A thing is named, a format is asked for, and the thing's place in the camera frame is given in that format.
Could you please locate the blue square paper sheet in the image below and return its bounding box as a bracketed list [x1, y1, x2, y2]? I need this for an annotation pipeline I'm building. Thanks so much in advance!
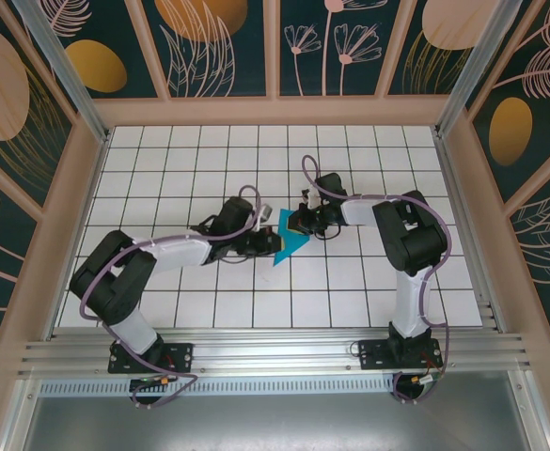
[271, 208, 312, 268]

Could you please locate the aluminium mounting rail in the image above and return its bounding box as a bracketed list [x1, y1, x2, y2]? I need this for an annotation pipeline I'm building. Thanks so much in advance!
[18, 327, 534, 377]

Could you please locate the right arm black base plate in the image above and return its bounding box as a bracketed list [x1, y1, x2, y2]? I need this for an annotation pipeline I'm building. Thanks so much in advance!
[357, 338, 445, 372]

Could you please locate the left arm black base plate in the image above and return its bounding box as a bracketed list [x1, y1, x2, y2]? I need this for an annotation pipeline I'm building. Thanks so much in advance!
[108, 342, 196, 375]

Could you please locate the slotted grey cable duct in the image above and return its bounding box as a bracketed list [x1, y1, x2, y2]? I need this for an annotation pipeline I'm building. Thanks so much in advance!
[39, 378, 398, 397]

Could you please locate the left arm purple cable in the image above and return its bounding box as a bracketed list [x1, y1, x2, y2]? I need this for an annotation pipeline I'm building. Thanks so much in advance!
[80, 185, 262, 410]

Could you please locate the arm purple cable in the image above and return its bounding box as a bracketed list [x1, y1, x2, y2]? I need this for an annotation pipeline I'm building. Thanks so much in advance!
[301, 154, 454, 406]
[80, 185, 262, 410]

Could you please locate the aluminium frame post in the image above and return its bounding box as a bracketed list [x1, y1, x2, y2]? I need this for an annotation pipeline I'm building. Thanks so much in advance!
[11, 0, 112, 145]
[433, 0, 525, 140]

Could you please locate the small circuit board with wires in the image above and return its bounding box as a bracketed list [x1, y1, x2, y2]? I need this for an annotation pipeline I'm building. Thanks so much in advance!
[130, 374, 181, 392]
[394, 373, 445, 391]

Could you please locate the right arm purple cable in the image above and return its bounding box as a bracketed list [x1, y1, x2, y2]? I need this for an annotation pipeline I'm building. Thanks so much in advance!
[301, 154, 454, 406]

